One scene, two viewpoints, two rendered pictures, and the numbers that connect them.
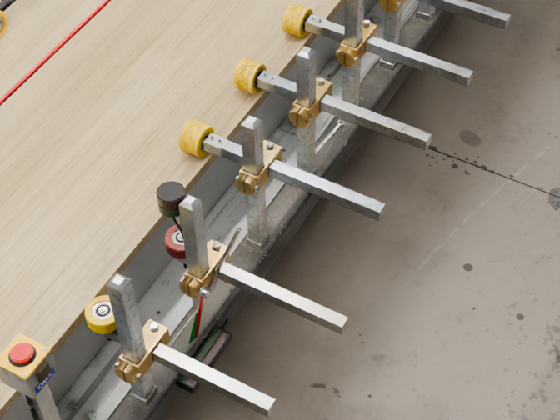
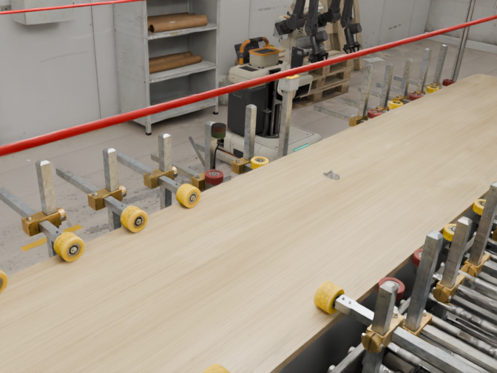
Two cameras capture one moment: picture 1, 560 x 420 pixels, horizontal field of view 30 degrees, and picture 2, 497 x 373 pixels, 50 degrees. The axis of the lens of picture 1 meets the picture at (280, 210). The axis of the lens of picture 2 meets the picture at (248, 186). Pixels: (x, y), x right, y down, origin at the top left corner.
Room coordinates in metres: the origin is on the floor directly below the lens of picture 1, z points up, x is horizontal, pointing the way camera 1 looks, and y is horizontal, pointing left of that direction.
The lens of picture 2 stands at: (3.46, 0.73, 1.93)
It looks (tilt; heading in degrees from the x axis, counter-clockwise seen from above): 28 degrees down; 190
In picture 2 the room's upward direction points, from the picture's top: 3 degrees clockwise
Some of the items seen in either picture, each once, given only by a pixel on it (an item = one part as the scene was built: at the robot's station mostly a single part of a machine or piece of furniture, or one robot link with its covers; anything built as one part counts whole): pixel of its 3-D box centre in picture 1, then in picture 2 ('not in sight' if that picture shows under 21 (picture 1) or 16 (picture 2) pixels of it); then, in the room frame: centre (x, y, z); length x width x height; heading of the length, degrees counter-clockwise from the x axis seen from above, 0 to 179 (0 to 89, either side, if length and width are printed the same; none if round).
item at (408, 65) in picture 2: not in sight; (402, 95); (-0.08, 1.09, 0.87); 0.04 x 0.04 x 0.48; 59
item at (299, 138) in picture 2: not in sight; (268, 145); (-0.61, 0.15, 0.16); 0.67 x 0.64 x 0.25; 59
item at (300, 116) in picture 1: (310, 102); (107, 196); (1.87, -0.08, 0.95); 0.14 x 0.06 x 0.05; 149
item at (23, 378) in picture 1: (27, 367); (288, 83); (0.98, 0.45, 1.18); 0.07 x 0.07 x 0.08; 59
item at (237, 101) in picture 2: not in sight; (264, 92); (-0.65, 0.07, 0.59); 0.55 x 0.34 x 0.83; 149
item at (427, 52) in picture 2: not in sight; (421, 83); (-0.30, 1.21, 0.90); 0.04 x 0.04 x 0.48; 59
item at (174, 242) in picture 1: (184, 251); (214, 184); (1.49, 0.22, 0.85); 0.08 x 0.08 x 0.11
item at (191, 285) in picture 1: (203, 269); (206, 180); (1.44, 0.18, 0.85); 0.14 x 0.06 x 0.05; 149
